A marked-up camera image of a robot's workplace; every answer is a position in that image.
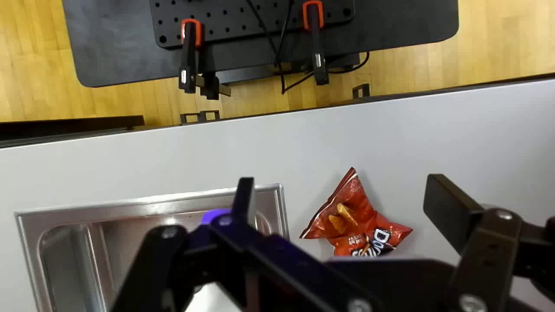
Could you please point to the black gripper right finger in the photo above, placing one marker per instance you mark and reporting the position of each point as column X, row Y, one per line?
column 490, row 248

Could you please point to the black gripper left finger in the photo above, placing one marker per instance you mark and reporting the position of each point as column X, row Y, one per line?
column 230, row 253

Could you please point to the red chips packet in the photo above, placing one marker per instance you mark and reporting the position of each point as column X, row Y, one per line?
column 352, row 218

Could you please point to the stainless steel sink basin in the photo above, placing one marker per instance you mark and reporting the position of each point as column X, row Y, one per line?
column 74, row 253

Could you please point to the orange black bar clamp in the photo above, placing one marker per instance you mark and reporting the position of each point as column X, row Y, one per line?
column 314, row 35
column 190, row 52

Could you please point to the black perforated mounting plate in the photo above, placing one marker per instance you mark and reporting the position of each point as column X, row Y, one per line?
column 242, row 17

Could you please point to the black pegboard tool panel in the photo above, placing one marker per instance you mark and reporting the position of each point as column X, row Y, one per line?
column 114, row 45

